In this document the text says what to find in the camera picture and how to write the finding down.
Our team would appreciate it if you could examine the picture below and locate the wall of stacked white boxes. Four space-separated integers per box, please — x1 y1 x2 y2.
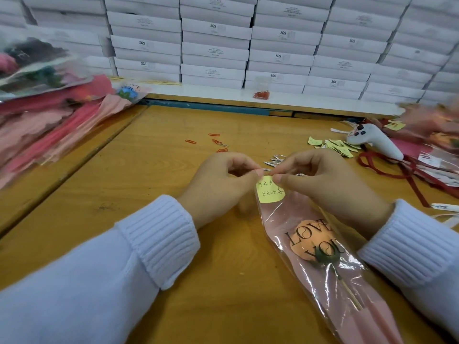
0 0 459 105

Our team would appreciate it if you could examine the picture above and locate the white game controller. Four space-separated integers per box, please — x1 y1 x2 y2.
346 123 405 162

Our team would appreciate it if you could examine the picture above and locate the pile of yellow paper notes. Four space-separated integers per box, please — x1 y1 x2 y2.
308 136 363 158

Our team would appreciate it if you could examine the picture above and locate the yellow handwritten sticky note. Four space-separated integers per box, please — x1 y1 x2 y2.
256 176 286 204

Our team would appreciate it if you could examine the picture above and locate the person's right hand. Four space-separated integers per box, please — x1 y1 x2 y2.
269 149 395 240

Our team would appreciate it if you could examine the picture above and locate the pile of silver scraps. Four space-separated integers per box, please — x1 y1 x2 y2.
263 154 288 168

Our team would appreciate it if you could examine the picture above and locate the white shelf board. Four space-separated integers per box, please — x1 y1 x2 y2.
108 81 406 116

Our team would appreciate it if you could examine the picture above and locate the pink single flower bouquet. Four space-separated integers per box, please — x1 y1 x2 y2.
255 175 404 344

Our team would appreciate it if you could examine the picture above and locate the dark red ribbon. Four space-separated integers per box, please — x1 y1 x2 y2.
358 150 432 208

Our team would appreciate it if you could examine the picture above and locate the person's right forearm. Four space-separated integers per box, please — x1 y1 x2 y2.
357 199 459 341

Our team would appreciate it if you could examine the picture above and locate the person's left hand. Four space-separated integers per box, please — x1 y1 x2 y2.
177 152 264 230

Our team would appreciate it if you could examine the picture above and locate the person's left forearm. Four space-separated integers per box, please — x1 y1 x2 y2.
0 195 201 344

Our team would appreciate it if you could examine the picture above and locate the heap of red wrapped bouquets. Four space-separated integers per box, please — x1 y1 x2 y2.
373 100 459 198

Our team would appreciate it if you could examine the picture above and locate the pile of pink wrapped bouquets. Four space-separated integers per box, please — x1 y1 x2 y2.
0 37 151 191

